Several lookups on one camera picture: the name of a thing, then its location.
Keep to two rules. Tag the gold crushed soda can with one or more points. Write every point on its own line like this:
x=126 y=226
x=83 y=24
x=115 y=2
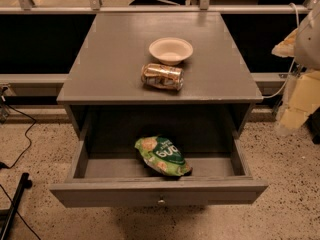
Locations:
x=162 y=76

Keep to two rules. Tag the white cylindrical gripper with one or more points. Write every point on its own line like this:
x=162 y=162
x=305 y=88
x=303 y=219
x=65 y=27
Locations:
x=308 y=44

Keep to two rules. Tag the grey wooden cabinet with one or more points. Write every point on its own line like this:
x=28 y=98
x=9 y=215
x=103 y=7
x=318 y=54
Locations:
x=108 y=68

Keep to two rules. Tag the metal railing frame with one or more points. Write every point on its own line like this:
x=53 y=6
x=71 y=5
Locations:
x=40 y=39

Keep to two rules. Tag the green rice chip bag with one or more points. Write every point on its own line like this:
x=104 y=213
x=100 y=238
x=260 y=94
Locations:
x=163 y=156

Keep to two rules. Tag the white paper bowl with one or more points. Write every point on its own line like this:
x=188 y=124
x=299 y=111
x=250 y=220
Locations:
x=170 y=51

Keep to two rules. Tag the grey open top drawer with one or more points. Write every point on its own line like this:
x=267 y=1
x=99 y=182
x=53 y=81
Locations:
x=108 y=171

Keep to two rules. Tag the black stand leg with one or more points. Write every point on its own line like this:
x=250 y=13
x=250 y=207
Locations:
x=7 y=215

